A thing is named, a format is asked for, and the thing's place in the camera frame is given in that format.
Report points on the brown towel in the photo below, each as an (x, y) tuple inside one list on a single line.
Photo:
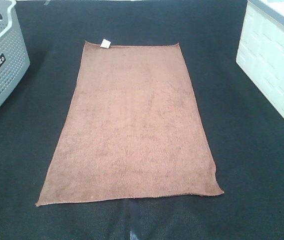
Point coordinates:
[(133, 130)]

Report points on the white plastic storage bin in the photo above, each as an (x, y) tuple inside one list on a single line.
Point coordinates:
[(261, 49)]

